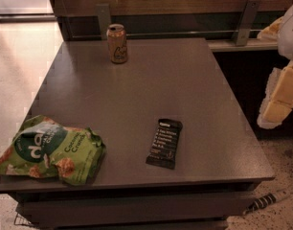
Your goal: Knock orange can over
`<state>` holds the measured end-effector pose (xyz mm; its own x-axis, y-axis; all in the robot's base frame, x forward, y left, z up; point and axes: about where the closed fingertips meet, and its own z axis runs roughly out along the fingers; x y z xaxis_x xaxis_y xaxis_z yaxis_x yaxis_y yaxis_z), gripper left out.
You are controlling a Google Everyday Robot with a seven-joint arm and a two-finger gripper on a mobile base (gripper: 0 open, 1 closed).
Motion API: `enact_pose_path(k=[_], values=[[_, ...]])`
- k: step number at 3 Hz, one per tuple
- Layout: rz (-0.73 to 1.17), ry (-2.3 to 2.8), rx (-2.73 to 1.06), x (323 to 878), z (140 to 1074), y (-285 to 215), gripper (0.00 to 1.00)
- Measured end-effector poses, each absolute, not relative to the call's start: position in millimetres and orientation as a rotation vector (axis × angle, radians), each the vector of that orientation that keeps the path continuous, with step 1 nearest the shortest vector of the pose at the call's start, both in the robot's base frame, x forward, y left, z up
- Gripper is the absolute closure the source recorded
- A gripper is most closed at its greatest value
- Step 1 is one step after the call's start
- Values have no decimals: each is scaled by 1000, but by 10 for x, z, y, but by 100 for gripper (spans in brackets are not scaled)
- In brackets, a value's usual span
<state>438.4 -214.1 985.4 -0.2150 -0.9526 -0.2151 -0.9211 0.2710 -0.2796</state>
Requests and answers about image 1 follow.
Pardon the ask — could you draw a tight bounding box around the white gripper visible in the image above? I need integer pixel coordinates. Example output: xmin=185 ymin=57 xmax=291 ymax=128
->
xmin=257 ymin=5 xmax=293 ymax=129

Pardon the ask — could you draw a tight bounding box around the metal wall bracket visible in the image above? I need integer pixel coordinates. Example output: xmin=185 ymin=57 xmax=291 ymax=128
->
xmin=96 ymin=3 xmax=111 ymax=40
xmin=233 ymin=0 xmax=261 ymax=47

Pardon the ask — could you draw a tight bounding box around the black protein bar wrapper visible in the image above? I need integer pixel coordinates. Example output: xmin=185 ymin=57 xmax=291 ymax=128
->
xmin=146 ymin=119 xmax=183 ymax=170

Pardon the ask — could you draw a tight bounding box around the green snack chip bag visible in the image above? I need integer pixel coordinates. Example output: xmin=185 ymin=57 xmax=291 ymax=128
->
xmin=0 ymin=115 xmax=105 ymax=185

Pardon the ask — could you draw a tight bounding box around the left metal wall bracket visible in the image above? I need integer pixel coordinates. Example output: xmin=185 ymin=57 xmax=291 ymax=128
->
xmin=96 ymin=3 xmax=111 ymax=40

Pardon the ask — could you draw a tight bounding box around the right metal wall bracket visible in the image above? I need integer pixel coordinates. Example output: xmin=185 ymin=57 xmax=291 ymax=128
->
xmin=233 ymin=0 xmax=261 ymax=47

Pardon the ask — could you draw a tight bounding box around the orange soda can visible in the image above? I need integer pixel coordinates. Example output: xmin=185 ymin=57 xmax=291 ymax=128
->
xmin=106 ymin=24 xmax=128 ymax=64

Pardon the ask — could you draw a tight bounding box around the striped cable on floor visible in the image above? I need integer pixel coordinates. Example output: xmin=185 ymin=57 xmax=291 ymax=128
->
xmin=242 ymin=189 xmax=292 ymax=216

